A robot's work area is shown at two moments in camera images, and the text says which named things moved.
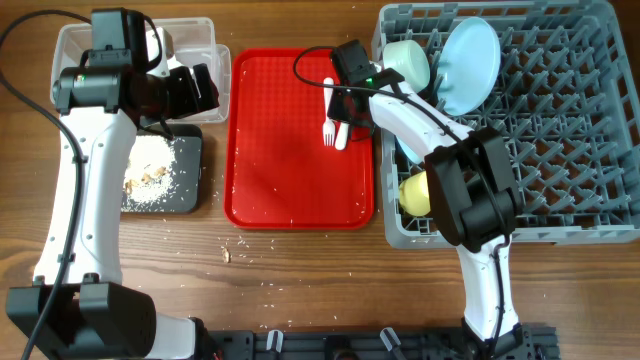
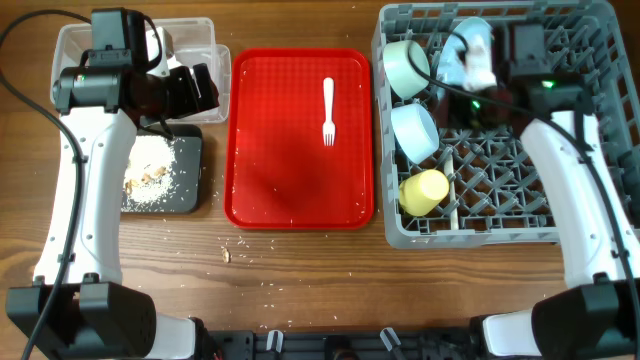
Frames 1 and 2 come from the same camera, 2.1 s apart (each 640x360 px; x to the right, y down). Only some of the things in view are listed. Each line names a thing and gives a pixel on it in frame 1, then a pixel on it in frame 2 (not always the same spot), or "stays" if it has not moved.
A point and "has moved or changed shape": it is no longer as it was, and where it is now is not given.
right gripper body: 338,108 to 465,113
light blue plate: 469,65 stays
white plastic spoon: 341,140 has moved or changed shape
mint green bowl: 408,59 stays
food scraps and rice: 149,174 stays
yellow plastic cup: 414,195 stays
